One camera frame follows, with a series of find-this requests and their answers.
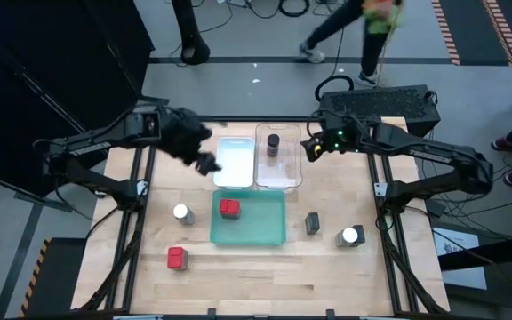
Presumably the white-lid glass spice jar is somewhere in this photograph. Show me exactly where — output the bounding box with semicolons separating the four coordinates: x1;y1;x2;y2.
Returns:
334;227;358;249

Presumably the white-lid bagel seasoning jar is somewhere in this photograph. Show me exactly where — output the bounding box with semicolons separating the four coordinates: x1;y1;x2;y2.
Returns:
172;203;196;227

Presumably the black aluminium table frame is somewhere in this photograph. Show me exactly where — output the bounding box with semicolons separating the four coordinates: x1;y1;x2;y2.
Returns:
71;115;451;320

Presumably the black looped tower cable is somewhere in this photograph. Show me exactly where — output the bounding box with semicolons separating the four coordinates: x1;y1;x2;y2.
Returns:
314;73;356;105

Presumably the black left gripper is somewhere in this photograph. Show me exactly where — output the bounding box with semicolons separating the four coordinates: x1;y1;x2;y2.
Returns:
160;106;223;177

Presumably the white paper sheet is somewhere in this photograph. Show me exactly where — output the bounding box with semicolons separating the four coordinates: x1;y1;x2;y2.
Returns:
433;226;489;292

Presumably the black plate yellow hazard stripe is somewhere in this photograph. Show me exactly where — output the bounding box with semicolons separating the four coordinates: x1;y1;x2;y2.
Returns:
17;236;89;319

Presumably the white plastic bin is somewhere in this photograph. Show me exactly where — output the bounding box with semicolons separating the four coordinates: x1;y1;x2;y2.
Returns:
213;136;256;189

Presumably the clear plastic bin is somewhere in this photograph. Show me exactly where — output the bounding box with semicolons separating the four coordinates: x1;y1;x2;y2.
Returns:
253;122;304;191

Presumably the black-lid orange-label spice jar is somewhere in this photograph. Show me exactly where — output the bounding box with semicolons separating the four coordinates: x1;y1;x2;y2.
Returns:
266;132;282;159

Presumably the black standing post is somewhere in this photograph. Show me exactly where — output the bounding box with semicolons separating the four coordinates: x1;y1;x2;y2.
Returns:
170;0;212;67

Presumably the black perforated computer tower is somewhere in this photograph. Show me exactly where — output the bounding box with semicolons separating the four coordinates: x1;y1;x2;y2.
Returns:
317;84;442;137

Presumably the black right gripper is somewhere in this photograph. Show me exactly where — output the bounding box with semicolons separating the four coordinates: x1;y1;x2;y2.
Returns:
302;114;364;163

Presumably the dark mat orange striped edge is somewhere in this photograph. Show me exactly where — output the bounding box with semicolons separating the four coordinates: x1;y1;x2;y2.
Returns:
431;0;512;68

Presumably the teal plastic bin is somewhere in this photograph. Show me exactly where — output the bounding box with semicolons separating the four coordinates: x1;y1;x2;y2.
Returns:
209;188;288;247

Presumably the black folding partition screen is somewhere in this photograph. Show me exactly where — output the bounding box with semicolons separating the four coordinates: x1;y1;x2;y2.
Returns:
0;0;156;197

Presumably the red-lid patterned spice tin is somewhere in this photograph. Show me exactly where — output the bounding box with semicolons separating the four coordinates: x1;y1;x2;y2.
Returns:
219;198;243;220
166;246;189;272

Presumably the coiled black floor cable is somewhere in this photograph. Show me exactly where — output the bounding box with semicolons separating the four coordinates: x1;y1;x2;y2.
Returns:
277;0;311;19

